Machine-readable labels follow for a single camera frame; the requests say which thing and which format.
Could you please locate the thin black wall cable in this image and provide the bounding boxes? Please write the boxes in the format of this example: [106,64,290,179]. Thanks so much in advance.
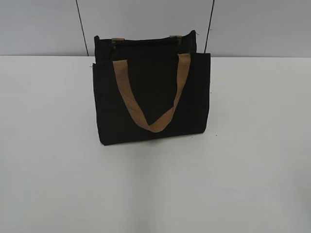
[76,0,89,56]
[203,0,215,53]

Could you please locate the black tote bag tan handles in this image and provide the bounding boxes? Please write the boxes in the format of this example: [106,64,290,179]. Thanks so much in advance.
[92,31,211,146]

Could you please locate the left thin black wall cable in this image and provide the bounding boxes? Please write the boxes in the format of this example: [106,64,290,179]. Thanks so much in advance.
[76,0,89,56]

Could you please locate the right thin black wall cable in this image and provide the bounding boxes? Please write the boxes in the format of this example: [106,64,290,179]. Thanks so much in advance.
[203,0,215,53]

